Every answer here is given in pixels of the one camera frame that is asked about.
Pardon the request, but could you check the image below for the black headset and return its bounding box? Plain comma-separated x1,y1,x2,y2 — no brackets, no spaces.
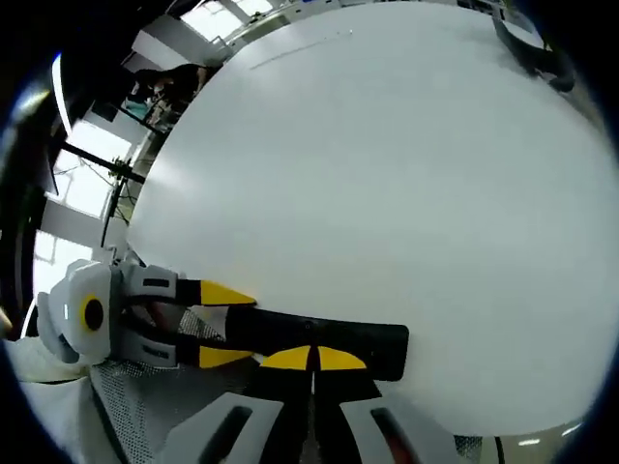
491,14,577,94

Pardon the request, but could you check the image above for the grey mesh chair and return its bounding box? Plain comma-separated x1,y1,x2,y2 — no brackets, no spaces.
89,308,265,464

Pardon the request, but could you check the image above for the black stand pole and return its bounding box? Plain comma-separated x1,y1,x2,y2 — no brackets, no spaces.
61,141,147,186

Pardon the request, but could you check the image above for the black remote control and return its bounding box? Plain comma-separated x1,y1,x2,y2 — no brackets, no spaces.
224,304,410,384

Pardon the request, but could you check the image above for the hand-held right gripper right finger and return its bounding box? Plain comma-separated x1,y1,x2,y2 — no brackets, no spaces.
312,345,423,464

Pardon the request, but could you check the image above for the person's white coat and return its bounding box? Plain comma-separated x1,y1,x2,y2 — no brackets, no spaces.
0,337,115,464

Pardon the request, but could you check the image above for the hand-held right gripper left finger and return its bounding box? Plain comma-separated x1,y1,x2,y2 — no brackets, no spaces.
166,345,313,464

